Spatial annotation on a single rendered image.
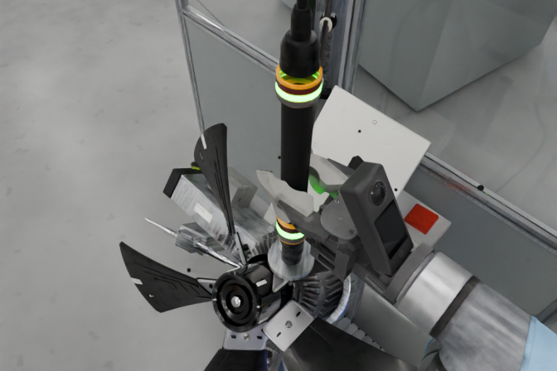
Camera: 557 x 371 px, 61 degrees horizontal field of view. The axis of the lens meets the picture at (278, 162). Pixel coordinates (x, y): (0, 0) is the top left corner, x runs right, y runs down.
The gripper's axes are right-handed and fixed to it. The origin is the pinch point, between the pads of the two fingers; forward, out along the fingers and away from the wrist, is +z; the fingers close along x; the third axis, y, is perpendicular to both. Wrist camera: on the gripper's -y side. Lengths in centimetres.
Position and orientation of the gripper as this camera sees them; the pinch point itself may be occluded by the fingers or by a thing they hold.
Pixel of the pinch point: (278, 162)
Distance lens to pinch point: 57.1
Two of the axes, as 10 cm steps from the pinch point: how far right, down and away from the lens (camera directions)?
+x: 6.9, -5.6, 4.6
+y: 0.0, 6.3, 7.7
